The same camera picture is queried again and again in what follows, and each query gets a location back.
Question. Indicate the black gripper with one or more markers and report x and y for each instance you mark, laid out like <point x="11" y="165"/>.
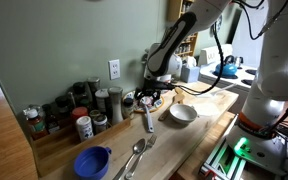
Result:
<point x="152" y="85"/>

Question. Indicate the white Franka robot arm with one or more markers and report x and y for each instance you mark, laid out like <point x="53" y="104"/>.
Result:
<point x="277" y="66"/>

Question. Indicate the colourful patterned plate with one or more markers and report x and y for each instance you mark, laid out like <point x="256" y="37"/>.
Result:
<point x="132" y="105"/>

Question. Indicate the small black-lidded jar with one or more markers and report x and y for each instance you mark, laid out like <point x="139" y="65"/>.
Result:
<point x="128" y="108"/>

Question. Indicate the wooden spoon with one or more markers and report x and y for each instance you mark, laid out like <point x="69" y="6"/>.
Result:
<point x="170" y="108"/>

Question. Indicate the flat wooden spatula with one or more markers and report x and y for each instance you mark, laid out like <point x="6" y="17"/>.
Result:
<point x="179" y="90"/>

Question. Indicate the clear tall salt grinder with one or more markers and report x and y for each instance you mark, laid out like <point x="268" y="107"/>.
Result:
<point x="116" y="105"/>

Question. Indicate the white bowl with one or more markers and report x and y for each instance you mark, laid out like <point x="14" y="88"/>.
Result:
<point x="183" y="114"/>

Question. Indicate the metal ladle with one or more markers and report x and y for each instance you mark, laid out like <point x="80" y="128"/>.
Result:
<point x="145" y="56"/>

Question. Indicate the blue tissue box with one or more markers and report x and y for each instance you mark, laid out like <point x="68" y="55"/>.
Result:
<point x="189" y="74"/>

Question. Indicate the metal fork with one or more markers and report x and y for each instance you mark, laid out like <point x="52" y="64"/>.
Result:
<point x="149" y="142"/>

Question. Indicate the white-lidded spice jar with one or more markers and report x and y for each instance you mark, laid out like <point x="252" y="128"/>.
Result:
<point x="102" y="100"/>

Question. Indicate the metal spoon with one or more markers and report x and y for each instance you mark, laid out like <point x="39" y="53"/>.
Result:
<point x="138" y="146"/>

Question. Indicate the white tissue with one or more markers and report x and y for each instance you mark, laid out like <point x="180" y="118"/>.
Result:
<point x="190" y="61"/>

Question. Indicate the small glass spice jar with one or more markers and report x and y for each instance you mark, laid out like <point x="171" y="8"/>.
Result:
<point x="94" y="114"/>
<point x="100" y="124"/>

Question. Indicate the metal-lidded glass jar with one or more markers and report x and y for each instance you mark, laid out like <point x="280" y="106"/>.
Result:
<point x="93" y="86"/>

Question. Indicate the white paper napkin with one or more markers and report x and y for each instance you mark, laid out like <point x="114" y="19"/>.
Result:
<point x="205" y="109"/>

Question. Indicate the two-shelf wooden spice rack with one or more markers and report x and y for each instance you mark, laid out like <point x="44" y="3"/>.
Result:
<point x="187" y="44"/>

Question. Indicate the tall dark spice jar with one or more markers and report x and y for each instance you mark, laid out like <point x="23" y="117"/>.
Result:
<point x="79" y="93"/>

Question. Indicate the red-lidded spice jar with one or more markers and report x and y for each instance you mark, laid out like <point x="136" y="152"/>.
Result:
<point x="80" y="112"/>

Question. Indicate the white printed shaker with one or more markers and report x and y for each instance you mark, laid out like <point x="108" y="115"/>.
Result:
<point x="84" y="128"/>

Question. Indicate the white stove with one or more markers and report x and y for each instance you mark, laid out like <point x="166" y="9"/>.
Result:
<point x="210" y="53"/>

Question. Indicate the blue kettle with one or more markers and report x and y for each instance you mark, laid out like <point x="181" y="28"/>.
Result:
<point x="226" y="69"/>

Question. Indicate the black-lidded spice jar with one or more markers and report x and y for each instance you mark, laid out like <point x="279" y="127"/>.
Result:
<point x="63" y="108"/>

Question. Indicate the blue measuring cup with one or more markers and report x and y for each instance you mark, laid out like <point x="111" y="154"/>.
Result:
<point x="91" y="163"/>

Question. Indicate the three-shelf wooden spice rack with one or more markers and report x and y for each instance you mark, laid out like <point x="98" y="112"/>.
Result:
<point x="174" y="10"/>

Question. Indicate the small silver kettle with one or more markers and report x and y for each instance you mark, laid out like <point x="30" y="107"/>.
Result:
<point x="239" y="61"/>

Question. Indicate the dark sauce bottle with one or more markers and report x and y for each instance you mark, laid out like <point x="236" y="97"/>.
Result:
<point x="51" y="120"/>

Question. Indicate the wooden spice tray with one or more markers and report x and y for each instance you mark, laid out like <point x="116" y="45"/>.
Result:
<point x="60" y="150"/>

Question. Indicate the white refrigerator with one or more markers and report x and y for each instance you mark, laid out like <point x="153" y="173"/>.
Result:
<point x="247" y="48"/>

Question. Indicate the orange sauce bottle white cap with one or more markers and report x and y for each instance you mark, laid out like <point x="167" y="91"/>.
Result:
<point x="36" y="125"/>

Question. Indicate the white wall outlet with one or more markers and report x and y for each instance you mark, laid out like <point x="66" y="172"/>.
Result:
<point x="114" y="69"/>

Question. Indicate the aluminium mounting frame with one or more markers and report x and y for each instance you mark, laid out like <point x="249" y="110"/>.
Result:
<point x="224" y="163"/>

